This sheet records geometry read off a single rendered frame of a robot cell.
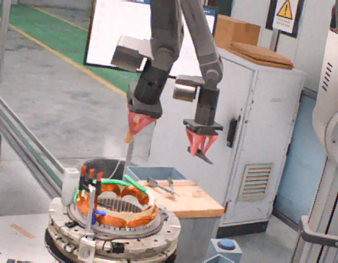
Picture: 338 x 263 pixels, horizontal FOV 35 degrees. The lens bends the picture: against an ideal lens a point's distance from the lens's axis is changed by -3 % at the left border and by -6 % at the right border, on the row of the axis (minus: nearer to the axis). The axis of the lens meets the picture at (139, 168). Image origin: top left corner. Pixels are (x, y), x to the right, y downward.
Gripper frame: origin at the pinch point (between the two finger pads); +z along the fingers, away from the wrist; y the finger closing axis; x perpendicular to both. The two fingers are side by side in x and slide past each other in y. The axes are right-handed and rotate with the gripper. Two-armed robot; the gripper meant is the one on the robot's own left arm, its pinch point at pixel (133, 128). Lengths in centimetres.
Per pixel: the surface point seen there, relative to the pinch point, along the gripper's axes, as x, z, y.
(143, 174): 19, 39, -29
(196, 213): 27.0, 26.5, -2.8
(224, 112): 117, 108, -181
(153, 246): 7.2, 15.2, 20.8
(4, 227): -21, 69, -26
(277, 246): 175, 173, -128
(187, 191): 27.7, 29.8, -14.7
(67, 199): -10.5, 20.9, 4.2
